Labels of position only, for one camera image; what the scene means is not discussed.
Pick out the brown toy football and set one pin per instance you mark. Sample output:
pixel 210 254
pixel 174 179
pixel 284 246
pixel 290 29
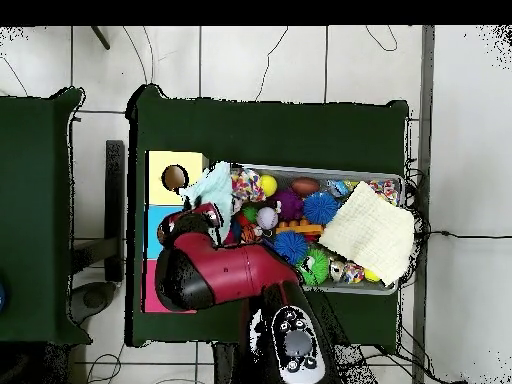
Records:
pixel 305 186

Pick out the wooden box with three holes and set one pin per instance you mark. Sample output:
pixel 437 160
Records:
pixel 158 196

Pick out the dark green table cloth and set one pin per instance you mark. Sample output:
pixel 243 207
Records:
pixel 32 216
pixel 272 132

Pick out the yellow ball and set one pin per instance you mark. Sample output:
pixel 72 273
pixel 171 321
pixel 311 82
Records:
pixel 268 185

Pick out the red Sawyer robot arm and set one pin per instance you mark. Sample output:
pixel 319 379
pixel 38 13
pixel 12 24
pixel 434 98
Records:
pixel 240 272

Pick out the blue spiky ball with eyes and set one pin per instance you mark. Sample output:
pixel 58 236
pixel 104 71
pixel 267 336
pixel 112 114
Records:
pixel 320 208

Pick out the grey round floor base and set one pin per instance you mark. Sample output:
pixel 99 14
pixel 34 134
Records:
pixel 94 298

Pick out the shallow silver mesh bin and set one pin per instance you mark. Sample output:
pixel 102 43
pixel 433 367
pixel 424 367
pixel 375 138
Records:
pixel 348 289

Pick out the purple spiky toy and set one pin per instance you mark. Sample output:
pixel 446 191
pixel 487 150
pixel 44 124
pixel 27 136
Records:
pixel 288 204

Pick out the cream waffle cloth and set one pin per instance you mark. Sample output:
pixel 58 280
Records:
pixel 368 232

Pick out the orange tiger plush toy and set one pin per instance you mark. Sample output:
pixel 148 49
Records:
pixel 250 234

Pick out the mint waffle cloth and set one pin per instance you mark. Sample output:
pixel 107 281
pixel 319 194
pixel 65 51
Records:
pixel 216 188

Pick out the black stand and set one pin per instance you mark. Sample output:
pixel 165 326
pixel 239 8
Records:
pixel 115 200

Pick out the white baseball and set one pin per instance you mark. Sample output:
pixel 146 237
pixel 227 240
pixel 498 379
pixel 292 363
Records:
pixel 267 218

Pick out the green spiky ball with eyes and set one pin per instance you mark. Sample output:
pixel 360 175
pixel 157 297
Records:
pixel 316 270

